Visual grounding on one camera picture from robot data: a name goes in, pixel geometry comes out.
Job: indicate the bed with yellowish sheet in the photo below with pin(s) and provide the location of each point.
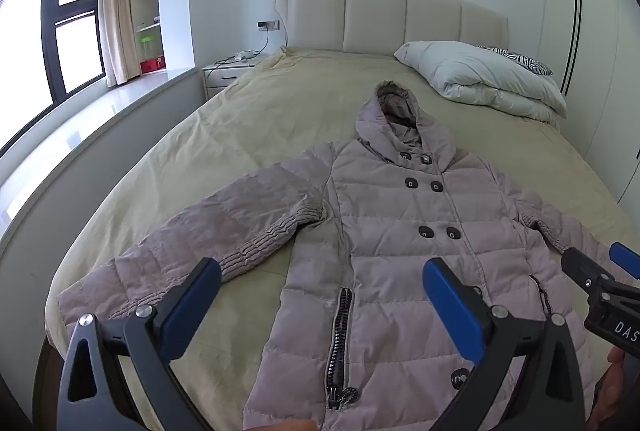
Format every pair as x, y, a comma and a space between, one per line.
200, 151

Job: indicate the green plastic container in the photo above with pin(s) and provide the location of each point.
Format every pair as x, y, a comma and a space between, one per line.
145, 48

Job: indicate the wall socket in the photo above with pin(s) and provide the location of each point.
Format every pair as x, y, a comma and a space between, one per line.
268, 24

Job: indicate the mauve hooded puffer jacket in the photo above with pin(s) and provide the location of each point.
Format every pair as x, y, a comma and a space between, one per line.
390, 261

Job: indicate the cream padded headboard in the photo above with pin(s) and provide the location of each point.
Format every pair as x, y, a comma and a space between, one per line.
375, 11

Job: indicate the beige curtain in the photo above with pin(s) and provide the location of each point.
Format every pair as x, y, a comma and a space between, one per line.
117, 6

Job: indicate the white wardrobe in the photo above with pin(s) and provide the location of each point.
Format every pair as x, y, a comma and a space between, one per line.
595, 61

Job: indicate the red box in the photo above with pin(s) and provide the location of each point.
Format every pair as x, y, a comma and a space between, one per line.
151, 65

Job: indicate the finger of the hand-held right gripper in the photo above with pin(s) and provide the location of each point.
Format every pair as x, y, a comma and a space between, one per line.
580, 267
627, 258

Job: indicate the white window sill ledge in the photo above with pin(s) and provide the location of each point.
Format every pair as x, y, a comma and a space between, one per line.
100, 121

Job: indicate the white folded duvet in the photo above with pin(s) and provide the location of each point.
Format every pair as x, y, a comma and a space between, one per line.
475, 76

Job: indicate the black framed window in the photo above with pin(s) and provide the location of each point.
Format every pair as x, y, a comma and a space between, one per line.
75, 36

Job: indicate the zebra print pillow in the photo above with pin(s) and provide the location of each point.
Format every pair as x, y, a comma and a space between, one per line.
527, 62

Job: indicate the white nightstand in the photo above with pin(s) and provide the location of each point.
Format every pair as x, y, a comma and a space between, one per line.
225, 78

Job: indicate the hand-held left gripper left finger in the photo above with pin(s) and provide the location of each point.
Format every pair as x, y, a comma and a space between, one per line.
192, 306

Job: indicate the person's right hand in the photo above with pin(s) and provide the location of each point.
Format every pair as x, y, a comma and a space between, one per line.
611, 386

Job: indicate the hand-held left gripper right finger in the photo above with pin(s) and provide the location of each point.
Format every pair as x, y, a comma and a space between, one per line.
452, 311

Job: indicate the white power strip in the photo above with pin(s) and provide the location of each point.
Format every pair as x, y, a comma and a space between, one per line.
246, 55

